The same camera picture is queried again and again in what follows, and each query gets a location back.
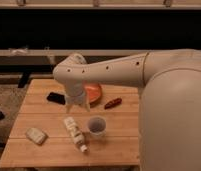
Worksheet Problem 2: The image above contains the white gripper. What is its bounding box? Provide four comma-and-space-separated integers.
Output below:
64, 83, 90, 113

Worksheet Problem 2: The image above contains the dark red pepper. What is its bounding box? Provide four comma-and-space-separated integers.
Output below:
104, 98, 122, 109

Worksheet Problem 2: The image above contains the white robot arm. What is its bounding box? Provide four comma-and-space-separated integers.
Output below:
53, 49, 201, 171

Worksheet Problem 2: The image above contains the orange ceramic bowl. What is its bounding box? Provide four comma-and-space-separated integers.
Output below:
84, 84, 102, 105

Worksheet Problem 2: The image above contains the black rectangular phone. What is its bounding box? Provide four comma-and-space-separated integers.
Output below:
47, 92, 65, 105

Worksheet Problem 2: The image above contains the translucent plastic cup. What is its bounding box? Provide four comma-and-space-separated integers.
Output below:
87, 116, 106, 139

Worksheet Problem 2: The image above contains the white plastic bottle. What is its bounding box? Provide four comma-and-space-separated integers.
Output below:
63, 117, 88, 153

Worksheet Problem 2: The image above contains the wooden table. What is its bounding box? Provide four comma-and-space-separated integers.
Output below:
0, 79, 139, 168

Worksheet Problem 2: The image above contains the long grey rail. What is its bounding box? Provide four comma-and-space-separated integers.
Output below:
0, 49, 143, 65

